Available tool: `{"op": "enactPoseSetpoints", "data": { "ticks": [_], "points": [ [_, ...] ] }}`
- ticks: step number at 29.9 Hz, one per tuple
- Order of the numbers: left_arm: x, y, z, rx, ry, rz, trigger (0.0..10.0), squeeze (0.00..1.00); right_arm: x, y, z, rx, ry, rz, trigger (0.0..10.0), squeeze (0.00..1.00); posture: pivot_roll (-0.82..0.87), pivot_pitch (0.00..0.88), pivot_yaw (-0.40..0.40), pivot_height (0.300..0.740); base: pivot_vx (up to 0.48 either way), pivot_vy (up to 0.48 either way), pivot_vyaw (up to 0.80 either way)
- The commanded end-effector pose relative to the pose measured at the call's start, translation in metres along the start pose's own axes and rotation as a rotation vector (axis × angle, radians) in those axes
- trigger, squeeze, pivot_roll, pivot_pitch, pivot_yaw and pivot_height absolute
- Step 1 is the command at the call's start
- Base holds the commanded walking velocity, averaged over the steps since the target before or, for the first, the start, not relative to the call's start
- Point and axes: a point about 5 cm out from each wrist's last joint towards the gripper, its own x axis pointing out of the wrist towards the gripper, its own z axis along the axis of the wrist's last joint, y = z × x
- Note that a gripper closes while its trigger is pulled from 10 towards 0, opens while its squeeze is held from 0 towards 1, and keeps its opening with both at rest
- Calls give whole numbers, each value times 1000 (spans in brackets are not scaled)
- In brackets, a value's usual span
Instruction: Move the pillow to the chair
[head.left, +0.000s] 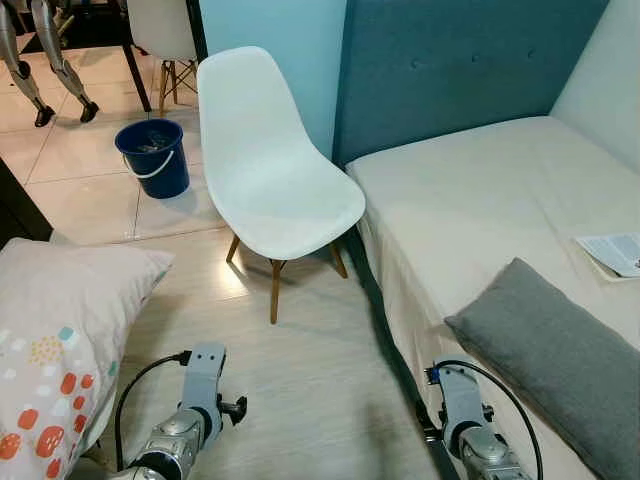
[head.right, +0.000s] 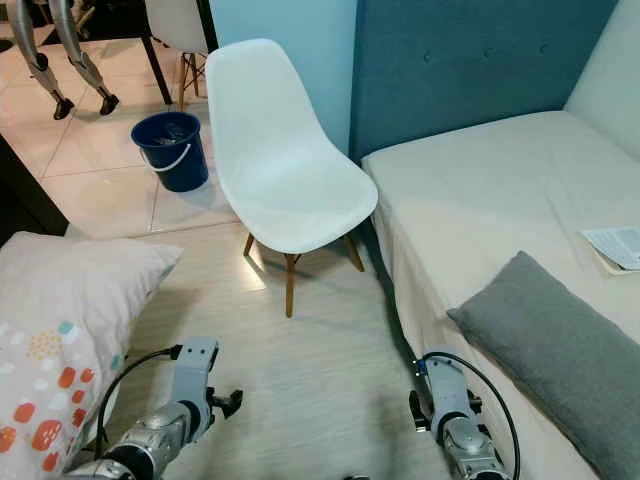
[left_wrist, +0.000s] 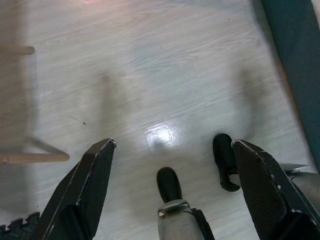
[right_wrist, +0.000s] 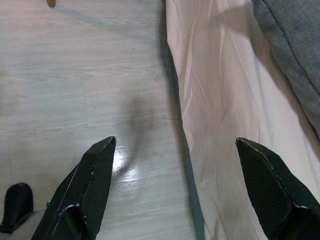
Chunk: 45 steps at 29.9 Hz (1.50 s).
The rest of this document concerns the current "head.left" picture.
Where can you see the white chair with wooden legs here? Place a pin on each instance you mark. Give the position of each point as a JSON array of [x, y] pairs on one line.
[[162, 28]]

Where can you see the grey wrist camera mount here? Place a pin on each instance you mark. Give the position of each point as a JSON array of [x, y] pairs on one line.
[[205, 378], [462, 395]]

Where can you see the white printed booklet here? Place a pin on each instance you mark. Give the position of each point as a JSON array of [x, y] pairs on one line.
[[615, 252]]

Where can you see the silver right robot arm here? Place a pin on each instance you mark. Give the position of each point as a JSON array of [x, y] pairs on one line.
[[488, 452]]

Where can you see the bed with beige sheet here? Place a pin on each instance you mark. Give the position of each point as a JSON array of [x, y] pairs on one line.
[[480, 200]]

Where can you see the pink pillow with coloured dots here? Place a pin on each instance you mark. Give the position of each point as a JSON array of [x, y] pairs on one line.
[[55, 310]]

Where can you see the white plastic shell chair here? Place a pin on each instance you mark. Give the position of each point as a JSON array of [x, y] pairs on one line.
[[270, 170]]

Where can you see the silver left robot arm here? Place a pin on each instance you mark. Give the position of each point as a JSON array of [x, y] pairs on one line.
[[172, 442]]

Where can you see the grey humanoid robot leg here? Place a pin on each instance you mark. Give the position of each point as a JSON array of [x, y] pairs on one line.
[[62, 62], [22, 72]]

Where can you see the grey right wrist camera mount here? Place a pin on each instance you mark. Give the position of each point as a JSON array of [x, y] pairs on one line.
[[462, 395]]

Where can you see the dark wooden cabinet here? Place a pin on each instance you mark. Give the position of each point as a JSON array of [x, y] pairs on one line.
[[20, 215]]

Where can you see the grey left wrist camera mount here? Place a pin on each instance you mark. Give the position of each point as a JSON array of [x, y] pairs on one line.
[[205, 378]]

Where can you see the black table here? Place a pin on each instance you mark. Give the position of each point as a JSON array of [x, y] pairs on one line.
[[125, 25]]

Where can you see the grey rectangular pillow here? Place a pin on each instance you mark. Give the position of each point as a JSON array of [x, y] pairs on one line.
[[550, 350]]

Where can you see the blue upholstered headboard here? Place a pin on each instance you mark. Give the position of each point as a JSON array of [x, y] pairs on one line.
[[450, 70]]

